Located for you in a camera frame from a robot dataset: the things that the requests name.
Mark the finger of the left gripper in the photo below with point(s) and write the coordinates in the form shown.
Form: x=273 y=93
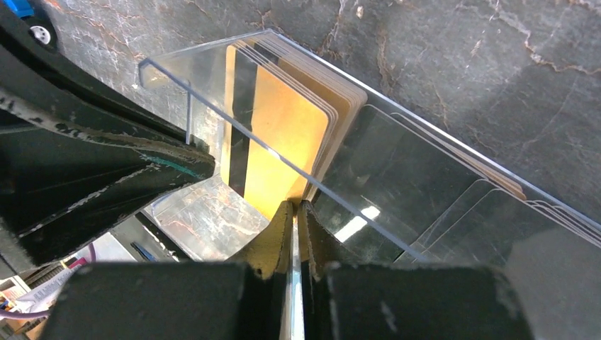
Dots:
x=64 y=182
x=48 y=90

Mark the clear acrylic card tray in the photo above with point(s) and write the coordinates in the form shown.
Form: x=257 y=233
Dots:
x=211 y=227

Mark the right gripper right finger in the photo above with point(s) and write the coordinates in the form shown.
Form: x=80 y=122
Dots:
x=347 y=298

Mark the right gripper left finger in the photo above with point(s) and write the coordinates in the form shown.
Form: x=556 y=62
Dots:
x=242 y=297

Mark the gold card stack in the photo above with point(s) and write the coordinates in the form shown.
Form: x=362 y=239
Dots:
x=295 y=112

